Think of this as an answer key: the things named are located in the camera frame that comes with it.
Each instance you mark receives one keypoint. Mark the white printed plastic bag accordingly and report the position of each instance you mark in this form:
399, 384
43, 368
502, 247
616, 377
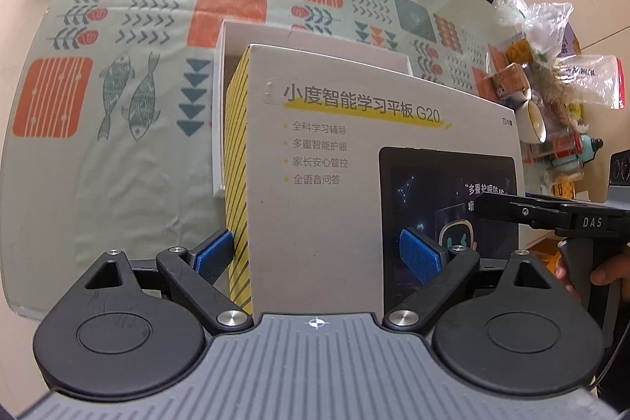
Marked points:
595, 80

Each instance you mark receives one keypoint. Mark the white ceramic cup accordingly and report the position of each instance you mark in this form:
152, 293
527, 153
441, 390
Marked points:
534, 120

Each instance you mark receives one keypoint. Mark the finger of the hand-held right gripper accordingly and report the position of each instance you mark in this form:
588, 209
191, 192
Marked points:
517, 209

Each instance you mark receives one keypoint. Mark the printed white box lid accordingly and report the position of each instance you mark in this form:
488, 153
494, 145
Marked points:
320, 203

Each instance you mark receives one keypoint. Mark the person's right hand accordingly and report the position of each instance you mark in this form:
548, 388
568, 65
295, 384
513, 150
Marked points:
610, 272

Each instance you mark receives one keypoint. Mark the teal toy figure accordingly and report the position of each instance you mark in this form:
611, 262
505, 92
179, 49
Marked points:
578, 152

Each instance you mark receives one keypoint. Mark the white cardboard box base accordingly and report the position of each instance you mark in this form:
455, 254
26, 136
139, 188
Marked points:
315, 38

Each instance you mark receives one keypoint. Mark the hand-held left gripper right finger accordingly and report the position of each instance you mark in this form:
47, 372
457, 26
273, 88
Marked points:
421, 252

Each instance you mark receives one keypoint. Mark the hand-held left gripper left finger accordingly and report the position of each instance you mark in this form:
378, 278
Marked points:
214, 252

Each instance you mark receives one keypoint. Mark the white cup with snack block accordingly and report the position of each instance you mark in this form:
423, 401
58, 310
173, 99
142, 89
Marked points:
509, 80

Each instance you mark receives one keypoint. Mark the patterned cloth-covered desktop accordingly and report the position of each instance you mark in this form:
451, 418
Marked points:
147, 203

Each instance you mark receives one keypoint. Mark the clear crumpled plastic bag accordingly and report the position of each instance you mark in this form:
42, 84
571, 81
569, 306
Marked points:
534, 14

